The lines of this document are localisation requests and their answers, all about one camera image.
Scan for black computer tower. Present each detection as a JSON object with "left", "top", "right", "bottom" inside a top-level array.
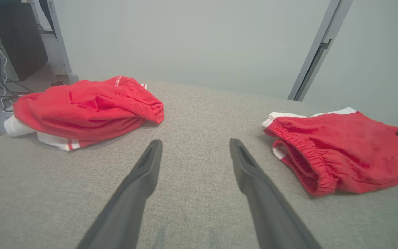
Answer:
[{"left": 0, "top": 0, "right": 49, "bottom": 82}]

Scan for grey metal desk leg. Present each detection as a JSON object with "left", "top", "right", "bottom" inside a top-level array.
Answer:
[{"left": 46, "top": 0, "right": 79, "bottom": 84}]

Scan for white power strip with cables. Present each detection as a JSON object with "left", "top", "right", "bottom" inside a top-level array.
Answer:
[{"left": 0, "top": 33, "right": 15, "bottom": 113}]

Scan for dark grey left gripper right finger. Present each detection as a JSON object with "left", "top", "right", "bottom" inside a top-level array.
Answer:
[{"left": 229, "top": 138, "right": 322, "bottom": 249}]

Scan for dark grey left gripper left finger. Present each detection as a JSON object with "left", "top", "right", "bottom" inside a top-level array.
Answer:
[{"left": 76, "top": 139, "right": 164, "bottom": 249}]

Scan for grey partition post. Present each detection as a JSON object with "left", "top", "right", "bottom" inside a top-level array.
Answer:
[{"left": 287, "top": 0, "right": 354, "bottom": 102}]

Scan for red shorts with white trim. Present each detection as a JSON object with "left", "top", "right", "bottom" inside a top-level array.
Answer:
[{"left": 261, "top": 107, "right": 398, "bottom": 198}]

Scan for red jersey with white sleeves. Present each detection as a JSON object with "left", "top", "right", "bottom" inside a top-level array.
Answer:
[{"left": 4, "top": 75, "right": 165, "bottom": 152}]

